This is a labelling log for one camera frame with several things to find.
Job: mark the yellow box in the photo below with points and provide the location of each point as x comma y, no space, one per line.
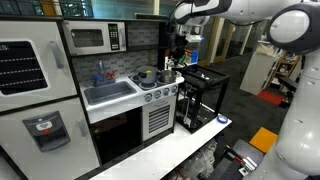
263,140

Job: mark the white kitchen utensil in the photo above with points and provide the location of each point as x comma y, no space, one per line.
167,62

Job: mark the white cabinet panel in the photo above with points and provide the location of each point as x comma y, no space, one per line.
255,73

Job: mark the grey toy faucet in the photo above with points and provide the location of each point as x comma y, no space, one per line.
101,68

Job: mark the grey toy sink basin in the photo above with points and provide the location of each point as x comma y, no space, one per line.
108,91

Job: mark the white freezer door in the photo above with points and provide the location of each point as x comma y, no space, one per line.
66,83

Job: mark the small silver pot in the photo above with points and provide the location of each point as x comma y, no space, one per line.
168,76

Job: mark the grey ice dispenser panel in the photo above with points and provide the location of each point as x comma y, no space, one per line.
46,131

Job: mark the orange black clamp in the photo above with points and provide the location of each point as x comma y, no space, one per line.
236,156

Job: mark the wooden shelf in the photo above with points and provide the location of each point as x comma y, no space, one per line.
283,68

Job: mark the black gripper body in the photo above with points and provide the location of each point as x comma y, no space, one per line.
177,42

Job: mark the white toy oven door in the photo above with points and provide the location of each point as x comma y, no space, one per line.
159,116

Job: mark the red floor mat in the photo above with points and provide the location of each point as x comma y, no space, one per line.
270,97

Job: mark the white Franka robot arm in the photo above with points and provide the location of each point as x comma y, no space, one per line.
300,133

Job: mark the blue white container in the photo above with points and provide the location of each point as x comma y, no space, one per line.
194,56

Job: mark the white black toy kitchen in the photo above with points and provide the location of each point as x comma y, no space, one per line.
110,110

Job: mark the clear plastic bag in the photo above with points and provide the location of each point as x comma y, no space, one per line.
200,160

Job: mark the white fridge door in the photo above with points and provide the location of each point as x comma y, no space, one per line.
20,153

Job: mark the blue tape roll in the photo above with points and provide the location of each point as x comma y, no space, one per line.
222,119

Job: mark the large grey pot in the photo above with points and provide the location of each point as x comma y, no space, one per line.
147,76

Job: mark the toy microwave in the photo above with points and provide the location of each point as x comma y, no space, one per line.
100,46

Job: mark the aluminium corner bracket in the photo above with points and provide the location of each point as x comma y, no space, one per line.
248,165

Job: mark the grey stove knob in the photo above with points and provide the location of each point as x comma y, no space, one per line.
148,97
166,91
174,89
157,94

